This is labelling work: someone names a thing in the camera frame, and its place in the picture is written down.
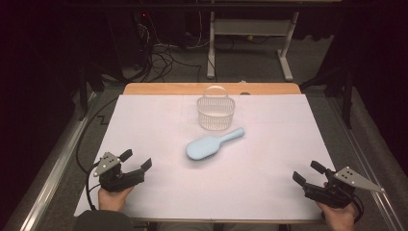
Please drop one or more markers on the white metal desk frame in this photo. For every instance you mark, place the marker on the white metal desk frame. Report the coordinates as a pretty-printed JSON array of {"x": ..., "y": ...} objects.
[{"x": 250, "y": 27}]

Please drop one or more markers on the aluminium rail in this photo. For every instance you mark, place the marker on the aluminium rail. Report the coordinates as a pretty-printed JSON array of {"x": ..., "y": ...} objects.
[
  {"x": 54, "y": 173},
  {"x": 369, "y": 170}
]

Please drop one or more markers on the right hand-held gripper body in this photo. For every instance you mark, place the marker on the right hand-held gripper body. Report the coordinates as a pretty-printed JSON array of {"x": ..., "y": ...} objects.
[{"x": 333, "y": 192}]

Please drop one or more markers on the person's right hand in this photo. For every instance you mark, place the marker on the person's right hand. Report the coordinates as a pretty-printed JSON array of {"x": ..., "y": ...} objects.
[{"x": 340, "y": 218}]

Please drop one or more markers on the person's left hand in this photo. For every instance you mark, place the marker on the person's left hand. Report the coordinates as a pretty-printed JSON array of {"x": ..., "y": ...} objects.
[{"x": 112, "y": 199}]

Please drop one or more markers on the black metal stand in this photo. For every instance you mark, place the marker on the black metal stand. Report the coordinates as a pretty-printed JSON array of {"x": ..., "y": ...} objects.
[{"x": 346, "y": 93}]

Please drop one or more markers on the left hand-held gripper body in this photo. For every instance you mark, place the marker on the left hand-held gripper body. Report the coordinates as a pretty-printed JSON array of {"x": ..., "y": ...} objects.
[{"x": 117, "y": 181}]

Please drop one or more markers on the white plastic basket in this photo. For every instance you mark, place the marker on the white plastic basket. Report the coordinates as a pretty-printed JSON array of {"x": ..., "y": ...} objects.
[{"x": 215, "y": 123}]

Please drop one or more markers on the white table sheet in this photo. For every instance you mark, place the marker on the white table sheet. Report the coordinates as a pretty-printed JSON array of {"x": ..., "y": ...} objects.
[{"x": 256, "y": 160}]

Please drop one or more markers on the light blue plastic scoop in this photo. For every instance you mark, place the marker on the light blue plastic scoop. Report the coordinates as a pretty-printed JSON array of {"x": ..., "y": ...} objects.
[{"x": 205, "y": 146}]

